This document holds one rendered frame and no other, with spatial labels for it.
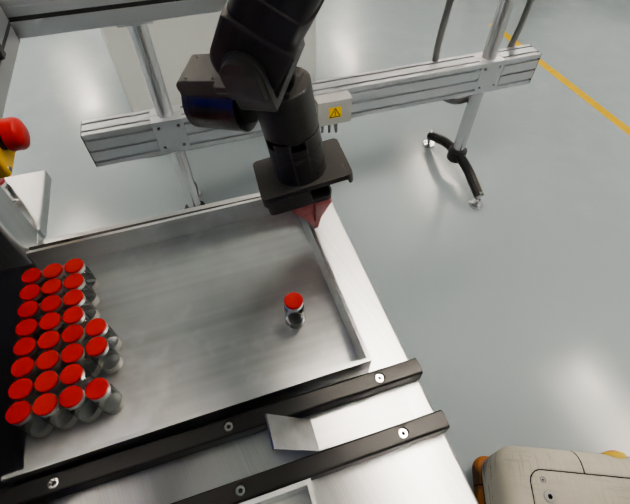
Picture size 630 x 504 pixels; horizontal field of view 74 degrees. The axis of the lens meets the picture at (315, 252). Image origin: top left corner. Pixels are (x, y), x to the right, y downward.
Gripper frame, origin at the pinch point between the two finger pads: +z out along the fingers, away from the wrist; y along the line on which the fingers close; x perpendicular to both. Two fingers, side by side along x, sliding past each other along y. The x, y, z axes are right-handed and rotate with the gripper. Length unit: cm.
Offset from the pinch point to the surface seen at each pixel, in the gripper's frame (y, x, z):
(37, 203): 37.0, -16.3, -2.6
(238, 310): 11.8, 8.7, 1.4
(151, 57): 26, -85, 13
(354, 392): 1.8, 22.0, 1.3
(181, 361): 18.6, 13.5, 0.3
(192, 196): 35, -85, 65
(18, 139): 31.3, -14.3, -13.6
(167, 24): 26, -143, 29
